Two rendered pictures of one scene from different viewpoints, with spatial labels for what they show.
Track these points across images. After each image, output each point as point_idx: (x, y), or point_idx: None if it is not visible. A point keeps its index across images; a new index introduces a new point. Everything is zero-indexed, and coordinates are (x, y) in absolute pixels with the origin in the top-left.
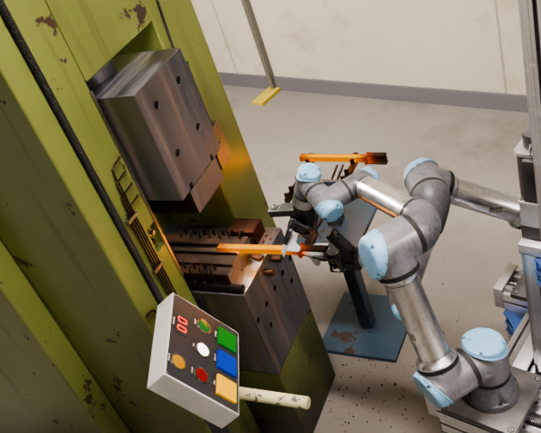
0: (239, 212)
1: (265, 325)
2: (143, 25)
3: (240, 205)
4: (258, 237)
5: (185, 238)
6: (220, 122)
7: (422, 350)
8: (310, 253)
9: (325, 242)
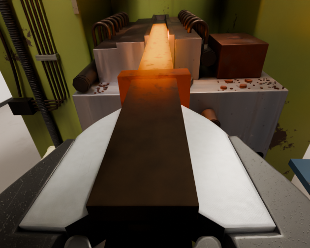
0: (268, 42)
1: None
2: None
3: (282, 35)
4: (231, 70)
5: (178, 20)
6: None
7: None
8: (107, 121)
9: (257, 181)
